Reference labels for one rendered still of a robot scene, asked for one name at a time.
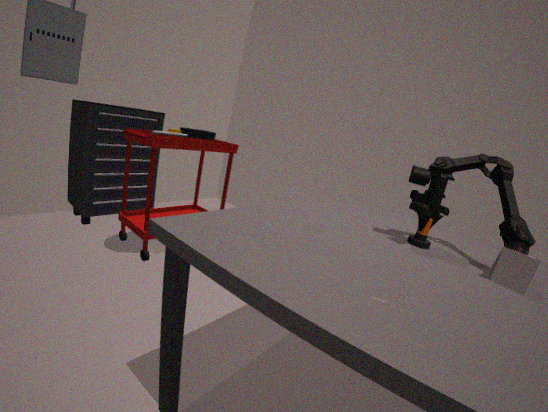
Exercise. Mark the orange knob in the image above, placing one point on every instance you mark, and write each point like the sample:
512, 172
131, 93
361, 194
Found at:
426, 228

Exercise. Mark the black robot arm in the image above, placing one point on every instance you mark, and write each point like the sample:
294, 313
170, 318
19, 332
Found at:
514, 230

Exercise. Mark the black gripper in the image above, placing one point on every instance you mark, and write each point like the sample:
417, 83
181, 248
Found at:
431, 208

